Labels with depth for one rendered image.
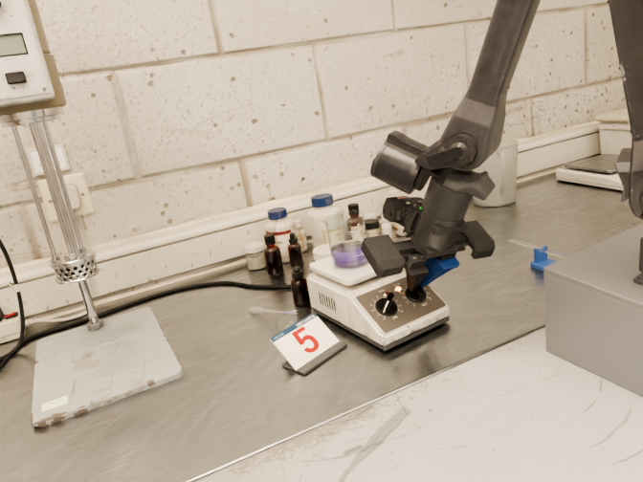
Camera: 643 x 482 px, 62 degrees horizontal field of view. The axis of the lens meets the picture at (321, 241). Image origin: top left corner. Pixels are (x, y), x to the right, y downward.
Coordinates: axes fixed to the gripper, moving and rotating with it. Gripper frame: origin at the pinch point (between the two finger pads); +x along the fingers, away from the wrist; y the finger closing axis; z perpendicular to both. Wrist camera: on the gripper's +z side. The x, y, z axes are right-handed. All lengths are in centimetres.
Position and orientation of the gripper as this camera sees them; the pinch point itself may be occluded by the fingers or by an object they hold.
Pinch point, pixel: (419, 272)
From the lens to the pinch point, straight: 79.4
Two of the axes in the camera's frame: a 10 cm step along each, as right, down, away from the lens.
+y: -9.3, 1.5, -3.5
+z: -3.5, -6.7, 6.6
